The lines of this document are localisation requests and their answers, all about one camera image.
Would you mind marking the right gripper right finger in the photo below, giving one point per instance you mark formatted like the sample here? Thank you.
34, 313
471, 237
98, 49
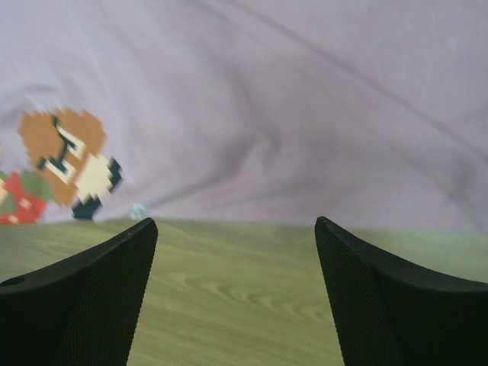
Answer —
390, 311

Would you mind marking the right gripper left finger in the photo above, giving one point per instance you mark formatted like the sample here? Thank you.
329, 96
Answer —
82, 310

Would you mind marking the pink t shirt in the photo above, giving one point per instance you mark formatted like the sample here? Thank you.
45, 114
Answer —
371, 113

